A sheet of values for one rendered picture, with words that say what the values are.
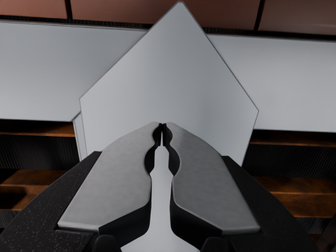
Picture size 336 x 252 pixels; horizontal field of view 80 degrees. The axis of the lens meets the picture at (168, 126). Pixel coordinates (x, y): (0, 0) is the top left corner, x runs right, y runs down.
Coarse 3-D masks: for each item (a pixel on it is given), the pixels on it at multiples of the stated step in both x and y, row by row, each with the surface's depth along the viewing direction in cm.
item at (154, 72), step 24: (144, 48) 18; (168, 48) 18; (192, 48) 18; (120, 72) 19; (144, 72) 19; (168, 72) 19; (192, 72) 19; (216, 72) 19; (96, 96) 20; (120, 96) 20; (144, 96) 20; (168, 96) 20; (192, 96) 20; (216, 96) 20; (240, 96) 20
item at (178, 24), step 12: (168, 12) 16; (180, 12) 16; (156, 24) 17; (168, 24) 17; (180, 24) 17; (192, 24) 17; (144, 36) 17; (156, 36) 17; (168, 36) 17; (180, 36) 17; (192, 36) 17; (204, 36) 17
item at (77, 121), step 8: (64, 24) 17; (72, 24) 18; (80, 24) 19; (88, 24) 20; (208, 32) 19; (216, 32) 20; (328, 40) 18; (80, 112) 21; (72, 120) 21; (80, 120) 21; (80, 128) 21; (80, 136) 22; (80, 144) 22; (80, 152) 23; (80, 160) 25
